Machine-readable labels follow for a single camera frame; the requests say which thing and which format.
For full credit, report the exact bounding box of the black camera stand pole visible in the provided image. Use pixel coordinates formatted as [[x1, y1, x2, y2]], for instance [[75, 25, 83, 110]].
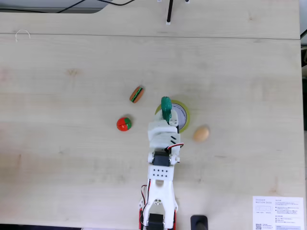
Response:
[[165, 0, 174, 26]]

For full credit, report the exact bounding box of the green toy cucumber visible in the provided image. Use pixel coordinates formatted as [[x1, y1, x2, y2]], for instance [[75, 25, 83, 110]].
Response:
[[161, 96, 173, 122]]

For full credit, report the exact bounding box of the white printed paper sheet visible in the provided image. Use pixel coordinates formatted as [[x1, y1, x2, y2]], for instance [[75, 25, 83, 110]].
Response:
[[252, 195, 304, 230]]

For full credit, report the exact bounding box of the toy hamburger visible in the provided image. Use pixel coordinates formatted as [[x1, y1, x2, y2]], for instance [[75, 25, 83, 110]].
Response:
[[129, 85, 146, 104]]

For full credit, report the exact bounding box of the thin white wire loop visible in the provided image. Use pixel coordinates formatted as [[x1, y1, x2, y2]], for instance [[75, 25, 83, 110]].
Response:
[[15, 29, 31, 43]]

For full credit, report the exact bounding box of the red toy tomato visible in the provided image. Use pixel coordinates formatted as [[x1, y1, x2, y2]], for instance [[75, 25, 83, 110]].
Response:
[[116, 116, 132, 132]]

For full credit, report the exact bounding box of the black cable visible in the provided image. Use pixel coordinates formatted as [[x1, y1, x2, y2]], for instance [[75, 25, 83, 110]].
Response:
[[56, 0, 135, 14]]

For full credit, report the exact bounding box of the yellowish packing tape roll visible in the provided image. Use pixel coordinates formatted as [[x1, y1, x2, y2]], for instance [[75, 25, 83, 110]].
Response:
[[154, 99, 192, 134]]

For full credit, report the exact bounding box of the beige toy egg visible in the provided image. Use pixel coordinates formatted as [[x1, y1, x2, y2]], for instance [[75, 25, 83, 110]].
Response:
[[193, 126, 211, 142]]

